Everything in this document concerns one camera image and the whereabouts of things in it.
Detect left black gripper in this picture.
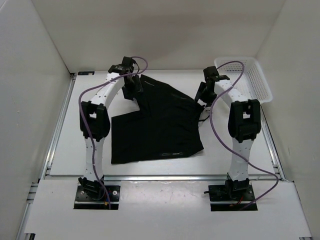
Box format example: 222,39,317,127
121,74,143,101

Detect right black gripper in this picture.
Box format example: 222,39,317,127
194,81,218,108

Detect black shorts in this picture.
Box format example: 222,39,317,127
111,75,204,165

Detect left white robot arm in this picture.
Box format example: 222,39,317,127
78,56,145,200

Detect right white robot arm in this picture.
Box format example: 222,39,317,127
195,66,261,200

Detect dark corner label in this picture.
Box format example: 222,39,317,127
77,71,95,76

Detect white plastic basket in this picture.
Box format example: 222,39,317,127
214,56,273,104

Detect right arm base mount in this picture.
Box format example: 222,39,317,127
203,184,258,212

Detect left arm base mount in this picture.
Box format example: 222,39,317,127
73,184,121,211

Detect aluminium frame rail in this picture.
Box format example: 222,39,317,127
43,174,276,182

